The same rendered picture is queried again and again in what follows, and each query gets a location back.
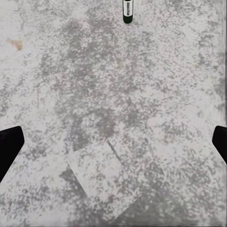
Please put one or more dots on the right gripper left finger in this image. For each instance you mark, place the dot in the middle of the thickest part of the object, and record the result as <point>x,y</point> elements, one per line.
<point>11,142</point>

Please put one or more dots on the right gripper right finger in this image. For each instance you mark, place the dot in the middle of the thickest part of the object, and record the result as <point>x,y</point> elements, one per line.
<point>219,140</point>

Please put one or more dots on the insectifuge atomizer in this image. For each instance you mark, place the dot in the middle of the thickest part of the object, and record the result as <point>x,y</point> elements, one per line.
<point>127,11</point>

